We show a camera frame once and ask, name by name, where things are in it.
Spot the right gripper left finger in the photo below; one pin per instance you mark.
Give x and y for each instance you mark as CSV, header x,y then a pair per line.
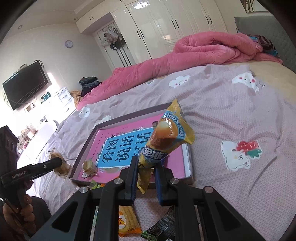
x,y
127,194

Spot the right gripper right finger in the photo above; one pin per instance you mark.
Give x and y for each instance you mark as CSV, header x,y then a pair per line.
x,y
166,186

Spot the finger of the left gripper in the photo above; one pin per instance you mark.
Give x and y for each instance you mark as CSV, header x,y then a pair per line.
x,y
40,169

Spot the clear brown pastry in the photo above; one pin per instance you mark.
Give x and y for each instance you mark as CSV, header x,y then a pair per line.
x,y
65,168

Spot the orange cracker packet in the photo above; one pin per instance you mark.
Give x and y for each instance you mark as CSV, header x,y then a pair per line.
x,y
127,222

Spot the black and green snack packet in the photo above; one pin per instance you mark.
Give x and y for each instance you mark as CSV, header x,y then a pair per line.
x,y
164,229

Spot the yellow sausage snack packet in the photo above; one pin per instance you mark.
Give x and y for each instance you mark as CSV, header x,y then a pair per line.
x,y
171,132

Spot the grey shallow cardboard tray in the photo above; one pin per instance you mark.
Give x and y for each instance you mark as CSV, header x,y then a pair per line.
x,y
129,148

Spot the small gold wrapped cake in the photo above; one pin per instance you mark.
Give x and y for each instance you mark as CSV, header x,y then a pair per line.
x,y
89,168

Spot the white desk with clutter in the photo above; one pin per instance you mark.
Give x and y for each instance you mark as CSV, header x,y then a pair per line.
x,y
46,119

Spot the pile of dark clothes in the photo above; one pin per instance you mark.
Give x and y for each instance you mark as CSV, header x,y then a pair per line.
x,y
87,84

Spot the mauve patterned bed sheet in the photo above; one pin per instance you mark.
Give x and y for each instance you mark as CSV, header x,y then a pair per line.
x,y
243,117

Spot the pink quilted duvet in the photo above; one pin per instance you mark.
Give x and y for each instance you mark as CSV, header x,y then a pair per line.
x,y
194,50

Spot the bags hanging on door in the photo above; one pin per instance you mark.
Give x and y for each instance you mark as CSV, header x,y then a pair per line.
x,y
112,38

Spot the white glossy wardrobe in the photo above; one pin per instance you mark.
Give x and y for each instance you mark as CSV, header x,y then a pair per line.
x,y
152,28

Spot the grey padded headboard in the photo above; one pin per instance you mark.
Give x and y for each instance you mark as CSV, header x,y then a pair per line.
x,y
268,32

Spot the black wall television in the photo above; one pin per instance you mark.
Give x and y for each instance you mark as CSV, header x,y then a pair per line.
x,y
25,84

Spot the purple wall clock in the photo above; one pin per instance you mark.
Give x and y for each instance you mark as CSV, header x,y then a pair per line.
x,y
68,44

